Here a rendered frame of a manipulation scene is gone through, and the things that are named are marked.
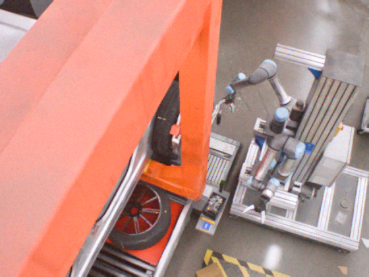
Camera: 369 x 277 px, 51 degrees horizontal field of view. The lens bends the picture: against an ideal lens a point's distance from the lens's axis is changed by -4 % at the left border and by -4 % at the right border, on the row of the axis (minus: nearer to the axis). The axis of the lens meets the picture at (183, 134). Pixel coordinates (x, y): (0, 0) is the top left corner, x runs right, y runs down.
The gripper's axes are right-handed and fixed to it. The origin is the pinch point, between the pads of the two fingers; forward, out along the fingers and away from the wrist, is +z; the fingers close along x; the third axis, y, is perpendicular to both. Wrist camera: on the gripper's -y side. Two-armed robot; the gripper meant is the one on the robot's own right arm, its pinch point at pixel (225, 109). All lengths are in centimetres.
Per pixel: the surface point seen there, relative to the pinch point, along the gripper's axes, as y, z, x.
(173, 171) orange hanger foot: -6, 73, -20
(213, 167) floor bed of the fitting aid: -75, 27, 27
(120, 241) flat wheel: -34, 143, -35
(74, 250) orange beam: 189, 172, -66
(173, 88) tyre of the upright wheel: 18, 14, -52
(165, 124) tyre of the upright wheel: 16, 46, -45
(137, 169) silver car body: -1, 87, -49
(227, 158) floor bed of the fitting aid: -68, 14, 36
